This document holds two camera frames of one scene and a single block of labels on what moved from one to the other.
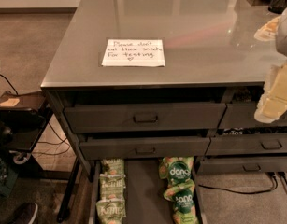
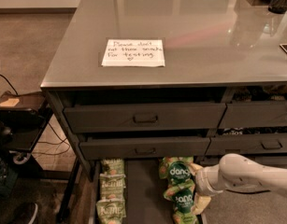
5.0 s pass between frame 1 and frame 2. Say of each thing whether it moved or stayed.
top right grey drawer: stayed
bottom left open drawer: stayed
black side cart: stayed
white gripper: moved
